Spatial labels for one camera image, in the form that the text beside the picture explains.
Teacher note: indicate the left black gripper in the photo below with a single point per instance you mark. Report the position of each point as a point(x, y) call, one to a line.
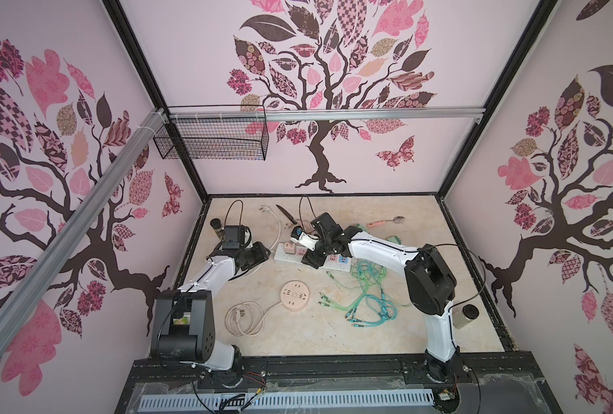
point(262, 255)

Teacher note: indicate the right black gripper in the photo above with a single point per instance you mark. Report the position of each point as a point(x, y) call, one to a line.
point(314, 256)

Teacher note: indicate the pink charger plug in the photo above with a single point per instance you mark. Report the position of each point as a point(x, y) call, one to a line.
point(289, 248)

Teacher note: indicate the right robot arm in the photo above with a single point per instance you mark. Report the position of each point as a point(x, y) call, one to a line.
point(431, 284)

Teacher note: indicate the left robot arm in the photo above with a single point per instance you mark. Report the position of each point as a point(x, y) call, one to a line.
point(184, 327)

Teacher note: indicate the white multicolour power strip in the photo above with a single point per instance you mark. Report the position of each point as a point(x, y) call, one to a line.
point(306, 257)

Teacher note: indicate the round pink power strip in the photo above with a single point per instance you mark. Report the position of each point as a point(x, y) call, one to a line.
point(294, 296)

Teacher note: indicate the black cap spice bottle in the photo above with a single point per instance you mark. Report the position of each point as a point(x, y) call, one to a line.
point(218, 228)

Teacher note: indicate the black knife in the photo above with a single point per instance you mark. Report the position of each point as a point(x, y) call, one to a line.
point(287, 215)

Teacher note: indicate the black lid jar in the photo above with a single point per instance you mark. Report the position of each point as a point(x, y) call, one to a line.
point(464, 316)

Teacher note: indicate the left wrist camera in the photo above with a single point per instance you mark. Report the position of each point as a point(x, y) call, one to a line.
point(236, 237)

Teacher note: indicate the pink handled spoon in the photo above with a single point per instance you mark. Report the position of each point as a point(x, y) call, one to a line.
point(394, 220)

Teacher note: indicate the wire mesh basket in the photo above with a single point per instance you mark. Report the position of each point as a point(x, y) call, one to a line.
point(214, 132)

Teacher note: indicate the white vented cable duct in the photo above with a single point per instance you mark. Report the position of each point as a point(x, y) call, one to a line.
point(284, 401)

